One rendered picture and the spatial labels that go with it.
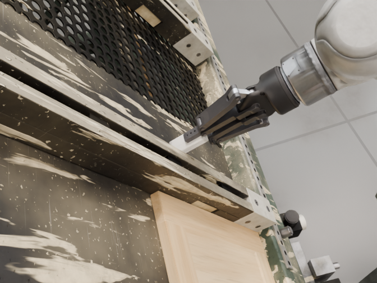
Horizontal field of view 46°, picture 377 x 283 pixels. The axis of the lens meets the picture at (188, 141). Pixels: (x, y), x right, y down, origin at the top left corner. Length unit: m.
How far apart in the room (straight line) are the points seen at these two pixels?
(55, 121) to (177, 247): 0.30
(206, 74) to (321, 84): 0.69
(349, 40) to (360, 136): 1.96
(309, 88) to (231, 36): 2.07
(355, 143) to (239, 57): 0.81
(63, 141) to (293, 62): 0.36
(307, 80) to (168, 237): 0.33
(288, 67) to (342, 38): 0.22
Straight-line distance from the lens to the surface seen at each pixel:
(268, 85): 0.71
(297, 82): 0.69
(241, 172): 1.16
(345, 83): 0.71
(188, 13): 1.46
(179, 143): 0.79
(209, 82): 1.32
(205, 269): 0.80
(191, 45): 1.31
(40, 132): 0.57
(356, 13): 0.50
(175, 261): 0.71
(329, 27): 0.51
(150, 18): 1.21
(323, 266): 1.24
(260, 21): 2.86
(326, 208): 2.18
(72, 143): 0.60
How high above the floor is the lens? 1.91
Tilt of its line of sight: 58 degrees down
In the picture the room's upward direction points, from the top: straight up
